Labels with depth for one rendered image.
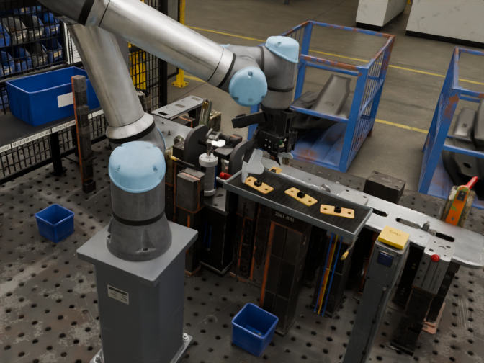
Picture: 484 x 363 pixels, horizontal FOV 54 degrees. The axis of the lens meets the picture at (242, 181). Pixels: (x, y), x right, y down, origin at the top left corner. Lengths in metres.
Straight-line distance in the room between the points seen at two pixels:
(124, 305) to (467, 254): 0.95
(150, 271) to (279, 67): 0.53
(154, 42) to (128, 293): 0.56
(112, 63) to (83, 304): 0.81
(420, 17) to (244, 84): 8.43
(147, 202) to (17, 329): 0.68
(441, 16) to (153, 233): 8.49
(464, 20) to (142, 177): 8.55
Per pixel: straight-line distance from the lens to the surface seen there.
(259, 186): 1.25
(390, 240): 1.16
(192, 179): 1.43
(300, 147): 3.82
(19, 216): 2.01
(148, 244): 1.08
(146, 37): 0.90
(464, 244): 1.54
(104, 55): 1.05
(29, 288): 1.67
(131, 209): 1.03
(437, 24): 9.29
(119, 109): 1.09
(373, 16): 9.34
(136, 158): 1.02
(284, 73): 1.09
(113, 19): 0.90
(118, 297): 1.16
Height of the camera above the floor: 1.81
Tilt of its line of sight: 30 degrees down
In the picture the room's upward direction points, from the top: 6 degrees clockwise
